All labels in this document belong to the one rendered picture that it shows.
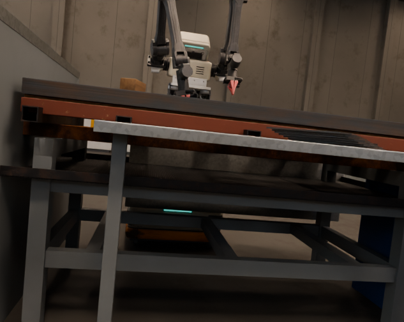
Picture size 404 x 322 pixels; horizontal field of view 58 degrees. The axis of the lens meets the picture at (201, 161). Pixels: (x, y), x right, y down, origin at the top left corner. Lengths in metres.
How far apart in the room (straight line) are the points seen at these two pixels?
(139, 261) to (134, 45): 10.68
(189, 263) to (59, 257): 0.46
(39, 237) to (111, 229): 0.35
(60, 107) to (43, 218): 0.38
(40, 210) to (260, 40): 11.58
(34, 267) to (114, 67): 10.50
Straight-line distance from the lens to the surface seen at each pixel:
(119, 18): 12.00
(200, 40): 2.40
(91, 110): 1.29
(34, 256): 1.40
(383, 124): 1.55
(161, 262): 1.38
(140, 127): 0.95
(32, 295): 1.45
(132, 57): 11.74
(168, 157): 2.07
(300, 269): 1.51
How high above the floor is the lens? 0.74
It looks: 4 degrees down
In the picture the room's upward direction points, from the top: 6 degrees clockwise
